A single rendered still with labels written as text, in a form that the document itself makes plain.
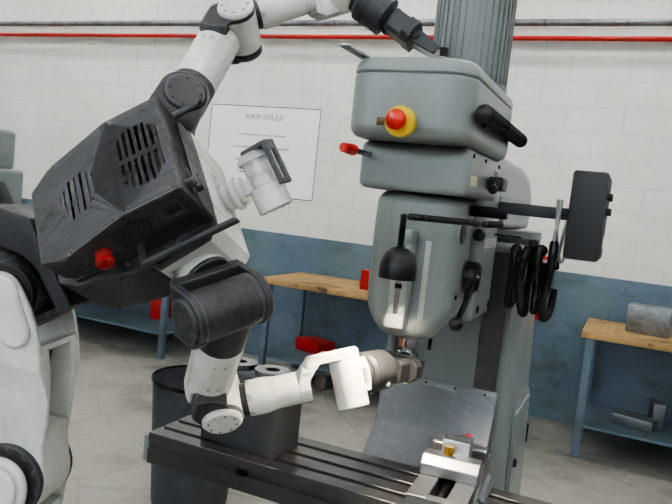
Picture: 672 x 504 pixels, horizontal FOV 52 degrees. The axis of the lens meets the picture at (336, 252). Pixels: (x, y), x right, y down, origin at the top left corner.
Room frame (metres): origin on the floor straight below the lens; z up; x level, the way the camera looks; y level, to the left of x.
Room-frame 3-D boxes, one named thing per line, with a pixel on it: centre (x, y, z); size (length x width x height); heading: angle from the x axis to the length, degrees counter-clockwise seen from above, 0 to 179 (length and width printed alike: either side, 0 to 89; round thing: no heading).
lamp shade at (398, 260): (1.31, -0.12, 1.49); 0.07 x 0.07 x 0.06
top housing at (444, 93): (1.57, -0.19, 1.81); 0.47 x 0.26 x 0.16; 157
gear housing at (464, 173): (1.59, -0.21, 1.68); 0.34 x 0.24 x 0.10; 157
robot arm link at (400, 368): (1.48, -0.13, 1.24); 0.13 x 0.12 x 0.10; 53
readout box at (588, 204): (1.69, -0.62, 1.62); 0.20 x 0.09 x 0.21; 157
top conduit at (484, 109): (1.53, -0.34, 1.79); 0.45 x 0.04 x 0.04; 157
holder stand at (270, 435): (1.69, 0.17, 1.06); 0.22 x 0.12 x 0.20; 62
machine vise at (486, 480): (1.47, -0.31, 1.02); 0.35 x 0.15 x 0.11; 159
